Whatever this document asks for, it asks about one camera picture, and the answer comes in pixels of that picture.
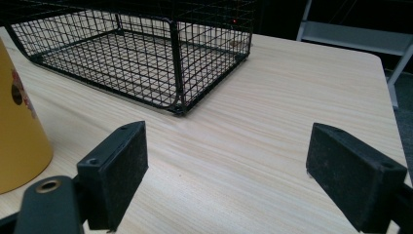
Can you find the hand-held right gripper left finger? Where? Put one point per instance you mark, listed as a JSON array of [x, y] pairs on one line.
[[112, 177]]

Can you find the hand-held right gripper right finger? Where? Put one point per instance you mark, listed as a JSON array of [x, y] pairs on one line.
[[350, 175]]

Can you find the yellow cylindrical canister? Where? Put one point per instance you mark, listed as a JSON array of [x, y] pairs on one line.
[[18, 130]]

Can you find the grey metal stand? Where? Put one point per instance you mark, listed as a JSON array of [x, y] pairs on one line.
[[360, 39]]

